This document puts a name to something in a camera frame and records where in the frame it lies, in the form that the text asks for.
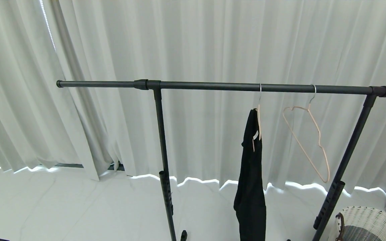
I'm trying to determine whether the pink clothes hanger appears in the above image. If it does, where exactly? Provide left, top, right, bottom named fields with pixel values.
left=252, top=84, right=263, bottom=153
left=283, top=85, right=331, bottom=183

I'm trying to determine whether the black garment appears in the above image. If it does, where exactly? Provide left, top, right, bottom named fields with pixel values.
left=233, top=109, right=267, bottom=241

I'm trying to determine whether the black clothes rack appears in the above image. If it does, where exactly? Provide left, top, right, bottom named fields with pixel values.
left=56, top=79, right=386, bottom=241

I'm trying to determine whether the white laundry basket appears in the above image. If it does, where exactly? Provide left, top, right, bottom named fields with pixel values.
left=335, top=206, right=386, bottom=241

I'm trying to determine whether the white curtain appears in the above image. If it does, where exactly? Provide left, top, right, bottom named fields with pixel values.
left=42, top=0, right=386, bottom=198
left=0, top=0, right=116, bottom=181

